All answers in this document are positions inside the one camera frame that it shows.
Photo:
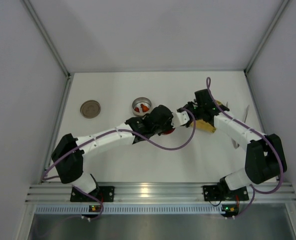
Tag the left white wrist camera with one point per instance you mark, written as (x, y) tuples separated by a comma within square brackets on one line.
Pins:
[(180, 119)]

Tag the red round lid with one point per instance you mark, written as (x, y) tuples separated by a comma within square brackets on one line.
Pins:
[(168, 132)]

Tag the bamboo woven tray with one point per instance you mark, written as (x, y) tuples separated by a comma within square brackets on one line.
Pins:
[(201, 125)]

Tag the slotted cable duct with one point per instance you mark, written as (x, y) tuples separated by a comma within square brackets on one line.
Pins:
[(128, 209)]

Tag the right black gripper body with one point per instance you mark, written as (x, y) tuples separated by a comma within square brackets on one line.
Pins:
[(190, 113)]

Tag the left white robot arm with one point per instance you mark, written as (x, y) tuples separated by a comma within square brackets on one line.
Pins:
[(71, 153)]

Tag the far metal round tin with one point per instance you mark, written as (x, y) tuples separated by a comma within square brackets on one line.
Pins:
[(137, 102)]

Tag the metal serving tongs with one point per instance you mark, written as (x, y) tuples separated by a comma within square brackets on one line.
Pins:
[(242, 115)]

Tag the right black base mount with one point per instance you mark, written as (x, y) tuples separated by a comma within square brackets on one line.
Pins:
[(212, 193)]

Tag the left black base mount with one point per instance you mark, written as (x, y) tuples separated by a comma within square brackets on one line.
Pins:
[(102, 193)]

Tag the aluminium mounting rail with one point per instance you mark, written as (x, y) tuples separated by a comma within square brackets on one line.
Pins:
[(148, 193)]

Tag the beige round lid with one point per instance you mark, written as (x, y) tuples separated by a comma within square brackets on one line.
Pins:
[(90, 109)]

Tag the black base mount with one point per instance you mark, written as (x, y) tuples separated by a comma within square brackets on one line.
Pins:
[(102, 193), (212, 193)]

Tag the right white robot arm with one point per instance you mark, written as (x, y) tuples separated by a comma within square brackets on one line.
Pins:
[(265, 158)]

